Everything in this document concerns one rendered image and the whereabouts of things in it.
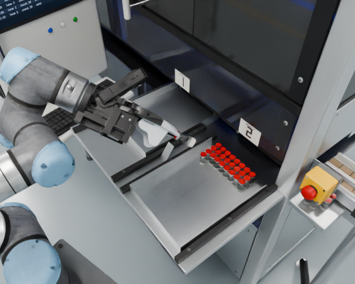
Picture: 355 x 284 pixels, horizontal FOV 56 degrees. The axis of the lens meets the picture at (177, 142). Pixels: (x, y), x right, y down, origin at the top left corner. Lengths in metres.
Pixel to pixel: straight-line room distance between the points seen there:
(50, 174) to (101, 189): 1.60
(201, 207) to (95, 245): 1.08
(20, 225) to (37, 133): 0.35
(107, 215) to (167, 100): 0.96
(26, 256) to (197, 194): 0.51
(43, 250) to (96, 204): 1.29
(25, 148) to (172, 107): 0.81
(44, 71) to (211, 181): 0.64
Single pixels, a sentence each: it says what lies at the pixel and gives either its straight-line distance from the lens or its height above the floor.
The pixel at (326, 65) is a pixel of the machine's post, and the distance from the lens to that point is 0.80.
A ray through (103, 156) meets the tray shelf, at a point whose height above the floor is 0.88.
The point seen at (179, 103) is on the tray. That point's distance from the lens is 1.35.
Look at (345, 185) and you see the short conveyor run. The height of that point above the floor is 0.93.
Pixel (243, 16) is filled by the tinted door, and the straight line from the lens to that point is 0.93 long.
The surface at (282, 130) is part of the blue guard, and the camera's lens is 0.96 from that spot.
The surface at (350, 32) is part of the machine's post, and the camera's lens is 0.75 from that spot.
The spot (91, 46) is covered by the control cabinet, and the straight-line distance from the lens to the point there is 1.60.
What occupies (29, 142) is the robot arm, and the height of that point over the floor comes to 1.33.
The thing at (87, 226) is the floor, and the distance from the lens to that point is 2.08.
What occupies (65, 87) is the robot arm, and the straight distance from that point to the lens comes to 0.67.
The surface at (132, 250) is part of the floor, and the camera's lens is 1.96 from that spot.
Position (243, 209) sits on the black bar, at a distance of 1.02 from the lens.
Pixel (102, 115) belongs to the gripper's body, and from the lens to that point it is 0.69.
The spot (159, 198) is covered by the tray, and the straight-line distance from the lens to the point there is 1.05.
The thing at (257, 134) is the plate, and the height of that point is 1.03.
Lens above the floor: 1.75
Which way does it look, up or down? 47 degrees down
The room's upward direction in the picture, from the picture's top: straight up
